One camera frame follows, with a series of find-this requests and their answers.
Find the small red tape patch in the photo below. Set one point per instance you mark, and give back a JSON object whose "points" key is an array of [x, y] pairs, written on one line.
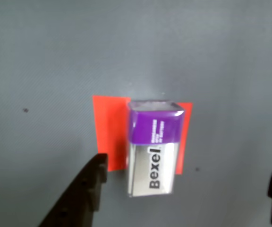
{"points": [[110, 130]]}

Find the grey rubber mat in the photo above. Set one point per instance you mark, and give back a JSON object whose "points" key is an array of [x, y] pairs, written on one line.
{"points": [[55, 59]]}

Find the silver purple Bexel 9V battery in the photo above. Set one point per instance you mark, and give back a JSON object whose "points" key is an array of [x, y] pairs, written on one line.
{"points": [[155, 142]]}

